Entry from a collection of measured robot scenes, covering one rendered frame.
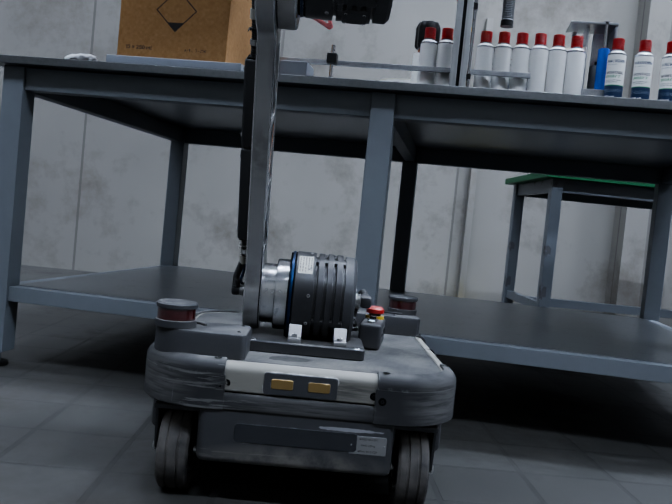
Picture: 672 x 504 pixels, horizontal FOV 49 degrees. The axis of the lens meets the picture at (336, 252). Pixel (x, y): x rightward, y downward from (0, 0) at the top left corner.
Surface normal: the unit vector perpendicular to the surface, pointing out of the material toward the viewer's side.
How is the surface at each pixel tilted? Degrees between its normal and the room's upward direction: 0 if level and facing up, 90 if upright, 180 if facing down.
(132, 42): 90
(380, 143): 90
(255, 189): 115
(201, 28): 90
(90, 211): 90
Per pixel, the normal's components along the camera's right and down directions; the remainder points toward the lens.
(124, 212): 0.03, 0.04
